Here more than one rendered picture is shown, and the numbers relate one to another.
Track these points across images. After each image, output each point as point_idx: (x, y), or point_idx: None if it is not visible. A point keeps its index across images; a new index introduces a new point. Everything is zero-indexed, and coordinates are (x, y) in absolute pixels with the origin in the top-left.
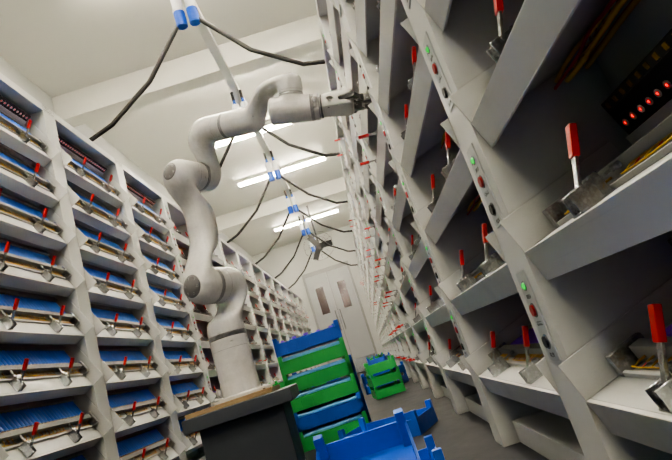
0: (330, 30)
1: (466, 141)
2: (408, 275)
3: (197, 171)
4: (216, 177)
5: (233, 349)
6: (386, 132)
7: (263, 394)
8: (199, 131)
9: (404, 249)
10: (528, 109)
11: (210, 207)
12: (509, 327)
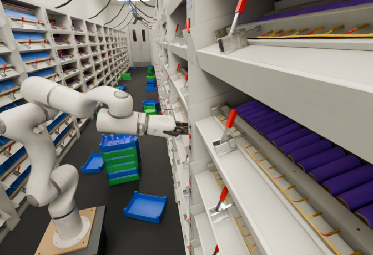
0: (171, 0)
1: None
2: (172, 151)
3: (33, 121)
4: (54, 114)
5: (65, 223)
6: (192, 187)
7: (82, 248)
8: (29, 96)
9: (174, 142)
10: None
11: (48, 143)
12: None
